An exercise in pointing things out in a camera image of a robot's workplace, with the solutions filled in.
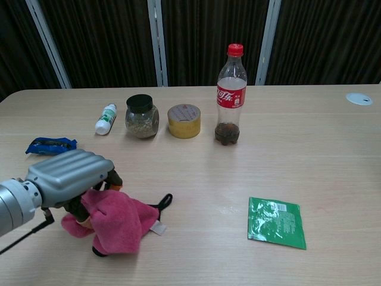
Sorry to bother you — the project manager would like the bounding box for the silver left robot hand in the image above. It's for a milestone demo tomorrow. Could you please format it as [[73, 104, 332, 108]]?
[[25, 148, 124, 229]]

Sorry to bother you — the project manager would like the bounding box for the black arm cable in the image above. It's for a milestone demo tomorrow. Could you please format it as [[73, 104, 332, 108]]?
[[0, 207, 55, 254]]

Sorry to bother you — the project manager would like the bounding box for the small white bottle, green label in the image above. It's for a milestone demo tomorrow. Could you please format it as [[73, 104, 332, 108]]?
[[94, 102, 117, 136]]

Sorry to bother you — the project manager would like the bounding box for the glass jar with black lid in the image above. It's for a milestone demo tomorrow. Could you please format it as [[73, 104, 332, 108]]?
[[124, 94, 160, 140]]

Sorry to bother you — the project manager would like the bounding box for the cola bottle with red cap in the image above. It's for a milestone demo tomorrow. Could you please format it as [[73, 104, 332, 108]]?
[[214, 43, 248, 147]]

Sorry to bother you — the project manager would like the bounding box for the white table cable grommet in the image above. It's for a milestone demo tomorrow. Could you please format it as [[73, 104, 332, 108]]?
[[345, 92, 374, 106]]

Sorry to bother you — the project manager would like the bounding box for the blue snack wrapper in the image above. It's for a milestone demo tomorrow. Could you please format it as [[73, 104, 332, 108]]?
[[24, 136, 79, 156]]

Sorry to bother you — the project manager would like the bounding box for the pink cloth with black strap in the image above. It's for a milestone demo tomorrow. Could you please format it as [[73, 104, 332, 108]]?
[[60, 188, 174, 257]]

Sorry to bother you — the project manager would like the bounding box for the yellow tape roll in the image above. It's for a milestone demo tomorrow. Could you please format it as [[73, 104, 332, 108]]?
[[167, 102, 201, 139]]

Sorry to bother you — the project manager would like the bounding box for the green foil packet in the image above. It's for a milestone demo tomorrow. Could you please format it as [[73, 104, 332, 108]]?
[[247, 196, 308, 251]]

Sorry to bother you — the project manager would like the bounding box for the dark pleated curtain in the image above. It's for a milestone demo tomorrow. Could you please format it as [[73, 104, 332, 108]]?
[[0, 0, 381, 102]]

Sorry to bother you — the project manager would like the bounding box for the grey metal frame post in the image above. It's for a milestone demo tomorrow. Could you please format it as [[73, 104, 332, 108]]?
[[24, 0, 73, 89], [254, 0, 282, 86], [147, 0, 169, 88]]

